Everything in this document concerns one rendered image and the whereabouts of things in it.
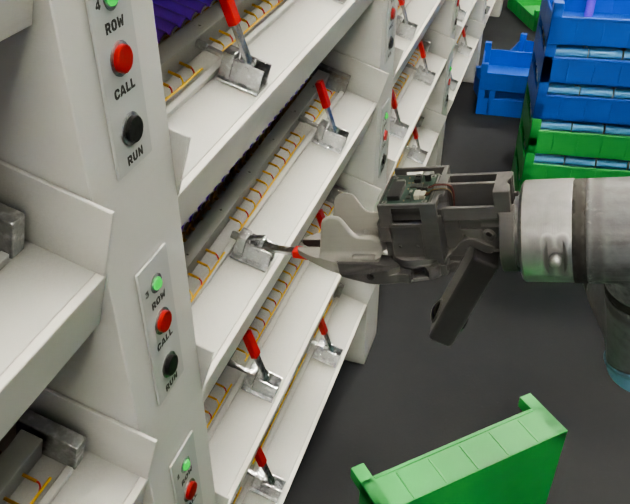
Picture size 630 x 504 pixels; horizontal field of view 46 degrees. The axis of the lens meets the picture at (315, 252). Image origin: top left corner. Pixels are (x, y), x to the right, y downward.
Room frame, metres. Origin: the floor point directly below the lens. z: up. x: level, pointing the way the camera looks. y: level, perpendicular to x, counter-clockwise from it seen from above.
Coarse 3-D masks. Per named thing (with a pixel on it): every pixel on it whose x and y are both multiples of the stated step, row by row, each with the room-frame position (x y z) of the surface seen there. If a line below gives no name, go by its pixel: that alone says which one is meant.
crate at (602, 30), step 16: (544, 0) 1.57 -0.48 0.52; (560, 0) 1.43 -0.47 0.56; (576, 0) 1.60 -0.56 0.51; (608, 0) 1.59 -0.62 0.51; (624, 0) 1.58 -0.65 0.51; (544, 16) 1.52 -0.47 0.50; (560, 16) 1.42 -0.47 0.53; (576, 16) 1.57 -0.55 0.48; (608, 16) 1.57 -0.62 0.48; (624, 16) 1.57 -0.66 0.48; (544, 32) 1.48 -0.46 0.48; (560, 32) 1.41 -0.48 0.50; (576, 32) 1.41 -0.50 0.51; (592, 32) 1.40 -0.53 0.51; (608, 32) 1.40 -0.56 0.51; (624, 32) 1.39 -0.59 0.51
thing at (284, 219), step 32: (320, 64) 1.03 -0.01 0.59; (352, 64) 1.03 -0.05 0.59; (352, 96) 1.02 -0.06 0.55; (352, 128) 0.93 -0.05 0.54; (320, 160) 0.83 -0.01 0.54; (256, 192) 0.73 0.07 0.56; (288, 192) 0.75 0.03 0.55; (320, 192) 0.76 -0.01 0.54; (256, 224) 0.68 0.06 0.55; (288, 224) 0.69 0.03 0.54; (288, 256) 0.67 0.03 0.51; (192, 288) 0.56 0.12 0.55; (224, 288) 0.57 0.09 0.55; (256, 288) 0.58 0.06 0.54; (224, 320) 0.53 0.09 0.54; (224, 352) 0.49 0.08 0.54
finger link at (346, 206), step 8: (336, 200) 0.62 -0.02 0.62; (344, 200) 0.61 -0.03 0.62; (352, 200) 0.61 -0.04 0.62; (336, 208) 0.62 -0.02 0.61; (344, 208) 0.61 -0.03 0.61; (352, 208) 0.61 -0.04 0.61; (360, 208) 0.61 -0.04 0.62; (344, 216) 0.61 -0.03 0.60; (352, 216) 0.61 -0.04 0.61; (360, 216) 0.61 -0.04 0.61; (368, 216) 0.61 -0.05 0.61; (376, 216) 0.60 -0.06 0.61; (352, 224) 0.61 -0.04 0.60; (360, 224) 0.61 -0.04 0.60; (368, 224) 0.60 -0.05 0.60; (376, 224) 0.60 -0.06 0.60; (320, 232) 0.62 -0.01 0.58; (360, 232) 0.60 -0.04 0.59; (368, 232) 0.60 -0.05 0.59; (376, 232) 0.60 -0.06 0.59; (304, 240) 0.61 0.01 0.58; (312, 240) 0.61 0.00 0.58; (384, 248) 0.59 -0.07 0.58
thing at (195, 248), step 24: (312, 96) 0.94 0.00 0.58; (288, 120) 0.87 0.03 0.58; (264, 144) 0.80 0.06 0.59; (264, 168) 0.77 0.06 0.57; (240, 192) 0.69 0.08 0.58; (264, 192) 0.73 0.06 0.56; (216, 216) 0.64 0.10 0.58; (192, 240) 0.60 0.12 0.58; (192, 264) 0.57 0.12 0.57; (216, 264) 0.59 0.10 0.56
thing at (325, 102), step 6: (318, 84) 0.87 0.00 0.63; (324, 84) 0.88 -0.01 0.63; (318, 90) 0.87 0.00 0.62; (324, 90) 0.88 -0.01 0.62; (324, 96) 0.87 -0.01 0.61; (324, 102) 0.87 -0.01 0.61; (324, 108) 0.87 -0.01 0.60; (330, 114) 0.87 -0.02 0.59; (330, 120) 0.87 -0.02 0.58; (330, 126) 0.87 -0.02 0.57
